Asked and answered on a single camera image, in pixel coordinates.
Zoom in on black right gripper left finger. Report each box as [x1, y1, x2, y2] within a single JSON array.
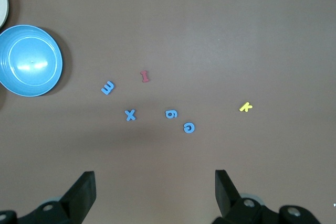
[[0, 170, 97, 224]]

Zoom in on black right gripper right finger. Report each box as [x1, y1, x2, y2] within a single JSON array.
[[212, 169, 325, 224]]

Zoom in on blue foam capital letter G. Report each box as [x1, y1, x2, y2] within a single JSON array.
[[183, 121, 196, 133]]

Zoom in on blue foam letter X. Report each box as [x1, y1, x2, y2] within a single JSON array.
[[124, 109, 137, 122]]

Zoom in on blue foam lowercase letter g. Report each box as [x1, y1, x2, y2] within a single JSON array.
[[164, 109, 178, 120]]

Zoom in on blue foam letter E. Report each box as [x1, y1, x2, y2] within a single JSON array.
[[101, 81, 116, 95]]

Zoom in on yellow foam letter K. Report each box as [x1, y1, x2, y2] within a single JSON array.
[[239, 101, 253, 113]]

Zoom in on blue plate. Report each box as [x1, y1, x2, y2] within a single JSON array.
[[0, 24, 64, 98]]

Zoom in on beige plate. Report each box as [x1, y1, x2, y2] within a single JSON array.
[[0, 0, 10, 29]]

